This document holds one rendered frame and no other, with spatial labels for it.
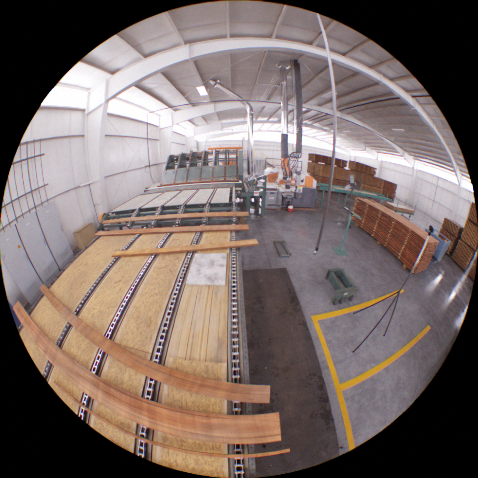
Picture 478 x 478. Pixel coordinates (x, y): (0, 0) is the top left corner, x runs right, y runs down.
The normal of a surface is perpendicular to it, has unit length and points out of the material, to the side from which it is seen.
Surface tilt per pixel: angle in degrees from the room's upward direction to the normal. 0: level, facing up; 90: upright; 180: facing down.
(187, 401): 0
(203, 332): 0
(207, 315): 0
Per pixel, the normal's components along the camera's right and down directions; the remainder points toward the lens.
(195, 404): 0.00, -0.87
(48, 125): 1.00, -0.01
